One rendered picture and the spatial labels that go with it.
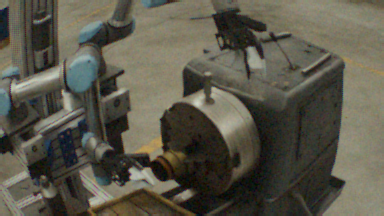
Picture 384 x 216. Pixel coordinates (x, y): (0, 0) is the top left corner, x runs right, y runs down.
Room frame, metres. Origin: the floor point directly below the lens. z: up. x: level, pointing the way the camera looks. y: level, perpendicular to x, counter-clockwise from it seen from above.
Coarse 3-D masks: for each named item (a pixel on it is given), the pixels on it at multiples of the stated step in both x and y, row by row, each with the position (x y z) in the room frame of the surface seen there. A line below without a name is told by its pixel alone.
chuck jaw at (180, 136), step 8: (176, 112) 1.40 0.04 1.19; (160, 120) 1.40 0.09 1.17; (168, 120) 1.38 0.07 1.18; (176, 120) 1.39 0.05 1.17; (168, 128) 1.37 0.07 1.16; (176, 128) 1.37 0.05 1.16; (184, 128) 1.38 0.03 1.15; (168, 136) 1.35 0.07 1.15; (176, 136) 1.35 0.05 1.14; (184, 136) 1.36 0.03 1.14; (168, 144) 1.32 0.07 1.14; (176, 144) 1.33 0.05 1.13; (184, 144) 1.34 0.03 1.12
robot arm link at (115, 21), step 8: (120, 0) 1.80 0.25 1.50; (128, 0) 1.79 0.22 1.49; (136, 0) 1.84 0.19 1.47; (120, 8) 1.82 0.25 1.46; (128, 8) 1.82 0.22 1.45; (112, 16) 1.87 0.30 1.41; (120, 16) 1.84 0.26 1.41; (128, 16) 1.86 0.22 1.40; (112, 24) 1.85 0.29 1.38; (120, 24) 1.85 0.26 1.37; (128, 24) 1.87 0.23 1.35; (112, 32) 1.86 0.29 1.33; (120, 32) 1.87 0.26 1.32; (128, 32) 1.90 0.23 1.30; (112, 40) 1.87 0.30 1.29
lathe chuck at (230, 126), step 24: (192, 96) 1.42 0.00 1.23; (216, 96) 1.39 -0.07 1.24; (192, 120) 1.36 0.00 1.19; (216, 120) 1.30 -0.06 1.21; (240, 120) 1.32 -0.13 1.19; (192, 144) 1.41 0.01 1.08; (216, 144) 1.29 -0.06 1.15; (240, 144) 1.27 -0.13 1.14; (240, 168) 1.26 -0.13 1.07; (216, 192) 1.29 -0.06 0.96
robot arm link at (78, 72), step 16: (80, 48) 1.47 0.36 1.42; (96, 48) 1.49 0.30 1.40; (64, 64) 1.38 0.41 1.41; (80, 64) 1.35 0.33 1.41; (96, 64) 1.39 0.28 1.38; (16, 80) 1.41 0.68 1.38; (32, 80) 1.37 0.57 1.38; (48, 80) 1.36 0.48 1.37; (64, 80) 1.35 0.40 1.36; (80, 80) 1.35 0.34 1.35; (0, 96) 1.32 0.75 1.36; (16, 96) 1.35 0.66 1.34; (32, 96) 1.36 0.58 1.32; (0, 112) 1.32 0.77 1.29
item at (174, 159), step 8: (168, 152) 1.30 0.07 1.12; (176, 152) 1.31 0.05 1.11; (160, 160) 1.27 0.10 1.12; (168, 160) 1.27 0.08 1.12; (176, 160) 1.27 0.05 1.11; (152, 168) 1.28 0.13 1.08; (160, 168) 1.30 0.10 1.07; (168, 168) 1.25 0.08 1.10; (176, 168) 1.26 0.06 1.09; (184, 168) 1.27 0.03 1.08; (160, 176) 1.27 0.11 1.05; (168, 176) 1.24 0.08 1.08; (176, 176) 1.25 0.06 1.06
